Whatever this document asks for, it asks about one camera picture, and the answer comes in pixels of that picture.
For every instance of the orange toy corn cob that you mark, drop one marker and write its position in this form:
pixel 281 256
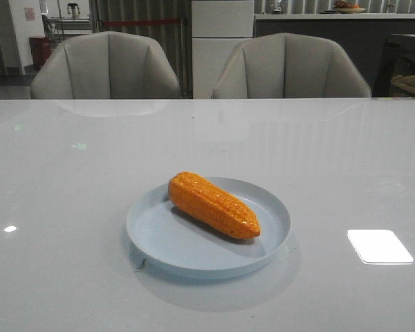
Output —
pixel 208 203

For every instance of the light blue round plate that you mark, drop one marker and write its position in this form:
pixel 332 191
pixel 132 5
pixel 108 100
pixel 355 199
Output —
pixel 177 243

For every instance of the right grey upholstered chair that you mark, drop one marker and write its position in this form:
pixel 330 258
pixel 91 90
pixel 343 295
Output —
pixel 286 65

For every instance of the grey upholstered chair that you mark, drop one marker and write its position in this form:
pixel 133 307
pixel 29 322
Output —
pixel 286 65
pixel 106 65

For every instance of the white cabinet with drawers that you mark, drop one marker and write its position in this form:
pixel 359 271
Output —
pixel 217 27

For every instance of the left grey upholstered chair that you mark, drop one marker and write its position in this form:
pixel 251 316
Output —
pixel 106 65

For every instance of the red barrier belt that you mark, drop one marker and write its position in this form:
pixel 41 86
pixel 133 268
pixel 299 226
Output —
pixel 141 23

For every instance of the red trash bin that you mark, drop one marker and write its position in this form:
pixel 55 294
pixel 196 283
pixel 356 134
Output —
pixel 40 51

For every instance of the grey counter with white top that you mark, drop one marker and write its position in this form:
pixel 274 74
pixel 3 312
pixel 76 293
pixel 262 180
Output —
pixel 361 35

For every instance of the fruit bowl on counter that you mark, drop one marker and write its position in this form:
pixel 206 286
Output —
pixel 346 7

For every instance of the dark side table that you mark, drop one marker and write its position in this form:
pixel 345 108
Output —
pixel 398 58

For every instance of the tan cushioned seat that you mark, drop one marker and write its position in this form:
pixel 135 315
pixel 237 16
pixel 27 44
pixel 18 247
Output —
pixel 402 86

